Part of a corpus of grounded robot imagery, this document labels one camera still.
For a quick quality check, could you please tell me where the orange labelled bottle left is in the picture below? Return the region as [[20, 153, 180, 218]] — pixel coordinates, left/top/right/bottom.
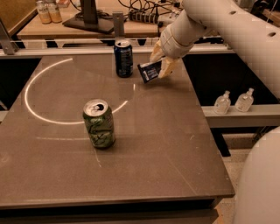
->
[[36, 0, 52, 25]]

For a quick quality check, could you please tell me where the grey side shelf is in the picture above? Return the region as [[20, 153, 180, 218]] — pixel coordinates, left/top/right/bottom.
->
[[202, 104, 280, 128]]

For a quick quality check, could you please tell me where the green soda can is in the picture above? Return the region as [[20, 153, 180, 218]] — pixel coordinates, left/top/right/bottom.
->
[[83, 99, 115, 149]]

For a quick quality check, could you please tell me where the power strip with cables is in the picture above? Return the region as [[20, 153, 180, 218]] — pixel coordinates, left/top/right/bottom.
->
[[128, 10, 179, 29]]

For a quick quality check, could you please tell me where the wooden desk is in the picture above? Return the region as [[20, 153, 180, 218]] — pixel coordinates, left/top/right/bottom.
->
[[17, 0, 222, 49]]

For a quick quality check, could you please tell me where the blue rxbar blueberry wrapper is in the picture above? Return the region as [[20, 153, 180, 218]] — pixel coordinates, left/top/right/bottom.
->
[[137, 61, 161, 83]]

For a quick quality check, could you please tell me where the orange labelled bottle right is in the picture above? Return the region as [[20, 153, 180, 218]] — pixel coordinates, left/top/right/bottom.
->
[[46, 0, 62, 23]]

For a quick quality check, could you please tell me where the clear sanitizer bottle left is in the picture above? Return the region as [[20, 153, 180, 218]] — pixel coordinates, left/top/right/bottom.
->
[[213, 91, 231, 115]]

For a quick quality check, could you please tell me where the blue pepsi can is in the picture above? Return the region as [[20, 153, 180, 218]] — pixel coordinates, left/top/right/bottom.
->
[[114, 39, 133, 78]]

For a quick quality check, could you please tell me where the grey metal rail frame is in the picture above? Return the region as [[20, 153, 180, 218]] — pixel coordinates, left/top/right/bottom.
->
[[0, 11, 235, 58]]

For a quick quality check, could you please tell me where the clear sanitizer bottle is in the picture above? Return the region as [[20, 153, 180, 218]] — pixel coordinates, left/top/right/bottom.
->
[[234, 88, 254, 112], [213, 91, 231, 115]]

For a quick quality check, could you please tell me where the black monitor stand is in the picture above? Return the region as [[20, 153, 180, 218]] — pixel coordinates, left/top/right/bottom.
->
[[63, 0, 114, 34]]

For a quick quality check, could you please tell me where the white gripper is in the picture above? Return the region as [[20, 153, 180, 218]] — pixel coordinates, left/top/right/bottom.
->
[[150, 23, 195, 79]]

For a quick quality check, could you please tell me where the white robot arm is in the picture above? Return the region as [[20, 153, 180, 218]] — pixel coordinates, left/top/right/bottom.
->
[[150, 0, 280, 224]]

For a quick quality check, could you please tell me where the clear sanitizer bottle right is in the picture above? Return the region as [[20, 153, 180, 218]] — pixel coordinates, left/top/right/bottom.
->
[[234, 88, 254, 112]]

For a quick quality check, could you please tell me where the orange labelled bottle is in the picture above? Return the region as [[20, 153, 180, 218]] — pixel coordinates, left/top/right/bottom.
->
[[36, 0, 52, 25], [46, 0, 62, 23]]

